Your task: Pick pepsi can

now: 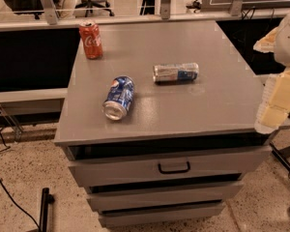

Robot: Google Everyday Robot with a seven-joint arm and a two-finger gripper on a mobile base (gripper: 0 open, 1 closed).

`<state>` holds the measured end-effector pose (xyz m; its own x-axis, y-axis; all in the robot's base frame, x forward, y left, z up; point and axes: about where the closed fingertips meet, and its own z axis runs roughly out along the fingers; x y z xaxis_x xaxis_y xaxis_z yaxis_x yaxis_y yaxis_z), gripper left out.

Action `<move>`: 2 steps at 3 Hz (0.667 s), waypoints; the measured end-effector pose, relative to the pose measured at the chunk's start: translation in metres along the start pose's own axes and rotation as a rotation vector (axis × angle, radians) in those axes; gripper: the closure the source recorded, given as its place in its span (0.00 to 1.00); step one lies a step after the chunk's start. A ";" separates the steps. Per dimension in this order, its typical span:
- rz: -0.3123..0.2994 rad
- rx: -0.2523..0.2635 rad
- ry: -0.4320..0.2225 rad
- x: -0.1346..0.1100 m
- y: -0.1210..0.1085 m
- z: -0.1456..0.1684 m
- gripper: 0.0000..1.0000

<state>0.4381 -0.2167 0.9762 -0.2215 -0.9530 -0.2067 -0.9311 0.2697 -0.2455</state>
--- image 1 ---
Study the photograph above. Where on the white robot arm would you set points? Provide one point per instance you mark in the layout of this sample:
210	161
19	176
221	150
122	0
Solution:
282	47

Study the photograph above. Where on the grey drawer cabinet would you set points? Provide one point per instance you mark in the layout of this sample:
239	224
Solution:
208	121

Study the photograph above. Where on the blue pepsi can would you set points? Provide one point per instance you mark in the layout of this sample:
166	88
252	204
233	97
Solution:
119	98

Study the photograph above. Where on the black drawer handle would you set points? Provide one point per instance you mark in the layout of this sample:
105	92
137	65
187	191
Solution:
174	168

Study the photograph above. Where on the silver blue crushed can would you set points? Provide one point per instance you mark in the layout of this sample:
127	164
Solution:
175	72

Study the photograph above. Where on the black stand leg right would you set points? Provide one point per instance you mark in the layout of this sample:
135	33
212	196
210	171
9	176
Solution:
285	165

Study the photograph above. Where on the red coca-cola can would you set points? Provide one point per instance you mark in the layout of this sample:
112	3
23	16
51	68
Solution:
90	35

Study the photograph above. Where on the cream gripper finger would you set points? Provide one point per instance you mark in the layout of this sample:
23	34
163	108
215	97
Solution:
275	106
267	43

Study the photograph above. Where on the black floor stand post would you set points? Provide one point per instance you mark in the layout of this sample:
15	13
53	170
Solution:
46	200

